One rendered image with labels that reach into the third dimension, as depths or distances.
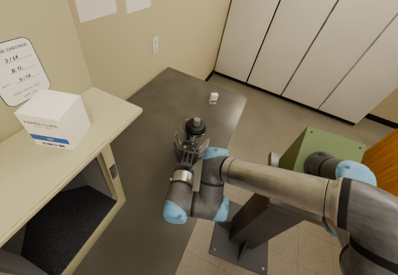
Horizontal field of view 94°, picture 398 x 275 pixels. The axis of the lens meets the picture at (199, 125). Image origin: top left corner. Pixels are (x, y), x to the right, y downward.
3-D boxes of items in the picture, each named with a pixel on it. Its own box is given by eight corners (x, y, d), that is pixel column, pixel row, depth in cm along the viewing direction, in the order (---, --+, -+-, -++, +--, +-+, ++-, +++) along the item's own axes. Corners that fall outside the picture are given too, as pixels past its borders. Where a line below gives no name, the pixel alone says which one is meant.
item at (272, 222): (268, 216, 178) (332, 167, 114) (266, 277, 144) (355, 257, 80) (221, 198, 182) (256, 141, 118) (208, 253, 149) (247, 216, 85)
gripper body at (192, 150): (201, 141, 70) (196, 169, 61) (197, 154, 76) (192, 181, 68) (181, 137, 70) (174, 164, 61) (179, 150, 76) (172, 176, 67)
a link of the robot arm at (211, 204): (231, 189, 53) (193, 184, 54) (226, 228, 53) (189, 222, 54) (228, 182, 61) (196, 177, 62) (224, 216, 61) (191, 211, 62)
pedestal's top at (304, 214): (321, 173, 109) (326, 169, 106) (332, 230, 87) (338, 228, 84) (268, 154, 112) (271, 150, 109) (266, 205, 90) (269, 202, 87)
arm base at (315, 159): (344, 160, 84) (362, 164, 74) (329, 190, 84) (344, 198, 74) (313, 145, 85) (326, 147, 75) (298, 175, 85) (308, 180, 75)
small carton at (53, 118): (37, 144, 26) (13, 112, 21) (58, 119, 29) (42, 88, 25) (73, 150, 26) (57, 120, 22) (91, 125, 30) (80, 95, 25)
